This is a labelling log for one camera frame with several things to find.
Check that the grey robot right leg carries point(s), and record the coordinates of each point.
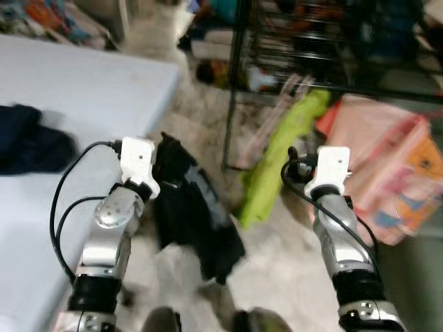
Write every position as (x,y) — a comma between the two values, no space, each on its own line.
(263,321)

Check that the lime green garment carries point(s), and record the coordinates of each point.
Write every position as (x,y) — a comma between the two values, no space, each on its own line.
(277,173)

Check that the black clothes rack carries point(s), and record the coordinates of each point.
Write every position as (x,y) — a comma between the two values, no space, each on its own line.
(232,104)

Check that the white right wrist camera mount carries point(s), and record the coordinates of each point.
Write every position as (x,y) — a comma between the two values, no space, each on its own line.
(331,166)

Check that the rose pink clothes hanger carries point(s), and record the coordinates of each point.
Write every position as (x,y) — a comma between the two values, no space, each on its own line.
(287,104)

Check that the grey robot left leg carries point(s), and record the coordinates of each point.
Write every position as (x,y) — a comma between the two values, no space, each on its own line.
(160,321)

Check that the black jacket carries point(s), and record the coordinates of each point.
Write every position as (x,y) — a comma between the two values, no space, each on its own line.
(194,221)

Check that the light blue folding table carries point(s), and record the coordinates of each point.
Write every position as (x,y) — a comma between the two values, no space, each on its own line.
(69,83)

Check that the pink orange printed garment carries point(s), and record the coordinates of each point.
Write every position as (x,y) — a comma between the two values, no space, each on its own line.
(387,159)

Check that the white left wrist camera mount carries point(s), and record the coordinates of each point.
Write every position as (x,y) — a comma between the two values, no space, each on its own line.
(137,159)

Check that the navy blue garment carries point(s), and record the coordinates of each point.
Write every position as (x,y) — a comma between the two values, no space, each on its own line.
(31,142)

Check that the grey robot leg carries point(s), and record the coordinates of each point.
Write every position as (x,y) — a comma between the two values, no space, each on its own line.
(263,321)
(160,321)

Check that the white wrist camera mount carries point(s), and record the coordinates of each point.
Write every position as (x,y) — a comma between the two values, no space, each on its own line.
(137,159)
(331,166)

